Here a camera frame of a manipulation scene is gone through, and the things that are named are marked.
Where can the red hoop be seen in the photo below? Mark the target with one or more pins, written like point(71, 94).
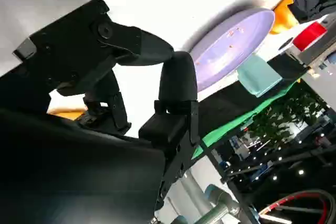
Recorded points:
point(302, 200)

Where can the red round object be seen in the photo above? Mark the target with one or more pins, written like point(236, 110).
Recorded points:
point(309, 36)

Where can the green cloth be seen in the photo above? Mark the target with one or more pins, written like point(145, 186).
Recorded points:
point(236, 127)

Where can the black table grommet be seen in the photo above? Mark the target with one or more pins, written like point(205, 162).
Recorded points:
point(286, 44)

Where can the black cloth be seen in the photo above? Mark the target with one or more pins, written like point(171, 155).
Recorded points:
point(228, 106)

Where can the green leafy plant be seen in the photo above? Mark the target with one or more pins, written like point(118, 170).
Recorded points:
point(286, 119)

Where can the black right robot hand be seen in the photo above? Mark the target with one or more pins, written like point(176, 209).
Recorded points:
point(78, 171)

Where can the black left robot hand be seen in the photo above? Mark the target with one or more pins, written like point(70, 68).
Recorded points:
point(307, 1)

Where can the lilac plate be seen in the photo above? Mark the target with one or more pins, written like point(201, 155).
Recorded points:
point(231, 45)

